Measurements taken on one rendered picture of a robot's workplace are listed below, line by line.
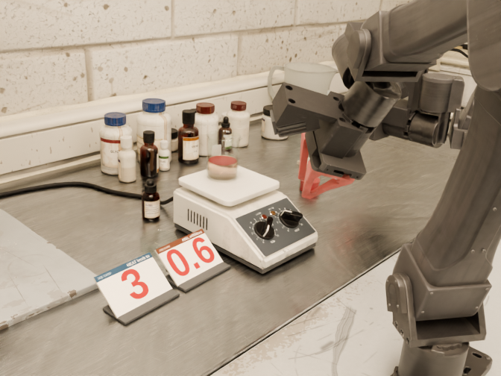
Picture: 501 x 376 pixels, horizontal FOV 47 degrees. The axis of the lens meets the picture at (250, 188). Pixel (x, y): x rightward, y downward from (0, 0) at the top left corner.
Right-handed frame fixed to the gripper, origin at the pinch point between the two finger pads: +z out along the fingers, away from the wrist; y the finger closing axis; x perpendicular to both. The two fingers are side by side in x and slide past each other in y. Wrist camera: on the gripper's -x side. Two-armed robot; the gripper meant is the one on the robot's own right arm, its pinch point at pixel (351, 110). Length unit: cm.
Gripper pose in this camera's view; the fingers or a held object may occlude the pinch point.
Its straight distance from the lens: 117.3
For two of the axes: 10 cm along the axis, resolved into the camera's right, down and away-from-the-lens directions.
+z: -7.0, -3.0, 6.5
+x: -0.4, 9.2, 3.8
